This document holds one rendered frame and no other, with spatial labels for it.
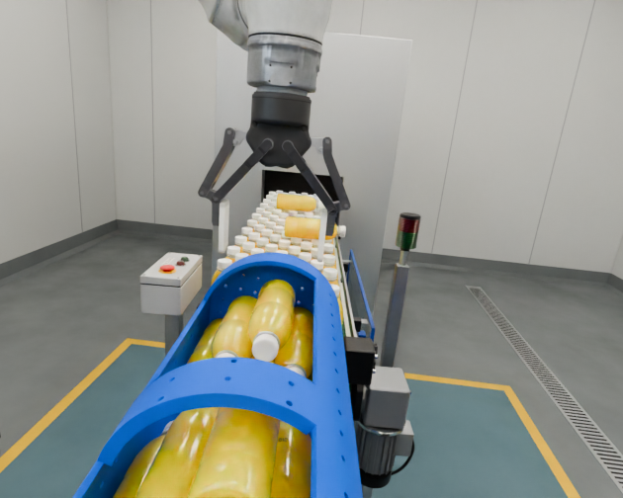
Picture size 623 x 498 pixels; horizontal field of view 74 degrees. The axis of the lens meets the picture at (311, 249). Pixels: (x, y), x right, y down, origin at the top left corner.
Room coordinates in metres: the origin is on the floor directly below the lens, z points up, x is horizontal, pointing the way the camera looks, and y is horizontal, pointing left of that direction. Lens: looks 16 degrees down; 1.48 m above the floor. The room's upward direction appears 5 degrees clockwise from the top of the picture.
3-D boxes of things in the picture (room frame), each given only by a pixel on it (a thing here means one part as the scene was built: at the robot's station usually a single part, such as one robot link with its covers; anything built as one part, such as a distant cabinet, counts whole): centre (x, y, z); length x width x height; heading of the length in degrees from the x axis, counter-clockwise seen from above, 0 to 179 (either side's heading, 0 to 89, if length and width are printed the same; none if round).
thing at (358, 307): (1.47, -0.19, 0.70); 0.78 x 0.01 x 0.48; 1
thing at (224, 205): (0.55, 0.12, 1.34); 0.03 x 0.01 x 0.07; 1
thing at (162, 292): (1.04, 0.36, 1.05); 0.20 x 0.10 x 0.10; 1
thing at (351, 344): (0.88, -0.13, 0.95); 0.10 x 0.07 x 0.10; 91
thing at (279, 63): (0.55, 0.05, 1.55); 0.09 x 0.09 x 0.06
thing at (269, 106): (0.55, 0.05, 1.48); 0.08 x 0.07 x 0.09; 91
